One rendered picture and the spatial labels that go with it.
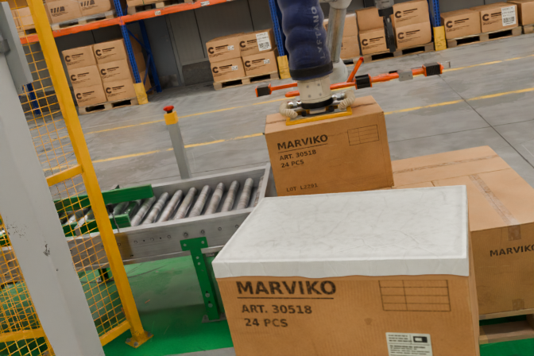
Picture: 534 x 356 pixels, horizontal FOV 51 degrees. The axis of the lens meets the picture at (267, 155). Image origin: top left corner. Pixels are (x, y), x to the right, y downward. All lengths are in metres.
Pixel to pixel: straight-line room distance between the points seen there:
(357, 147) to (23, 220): 1.57
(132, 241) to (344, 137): 1.22
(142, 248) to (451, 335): 1.97
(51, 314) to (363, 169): 1.59
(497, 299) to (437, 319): 1.27
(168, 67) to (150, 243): 9.04
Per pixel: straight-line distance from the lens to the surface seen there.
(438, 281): 1.31
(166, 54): 11.82
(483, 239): 2.47
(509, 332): 2.76
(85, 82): 11.14
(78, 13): 10.93
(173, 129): 3.61
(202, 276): 3.03
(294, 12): 2.82
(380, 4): 2.91
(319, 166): 2.87
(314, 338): 1.46
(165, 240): 2.97
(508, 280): 2.59
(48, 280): 2.34
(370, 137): 2.85
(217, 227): 2.88
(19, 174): 2.19
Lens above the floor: 1.64
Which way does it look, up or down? 17 degrees down
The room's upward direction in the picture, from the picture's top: 12 degrees counter-clockwise
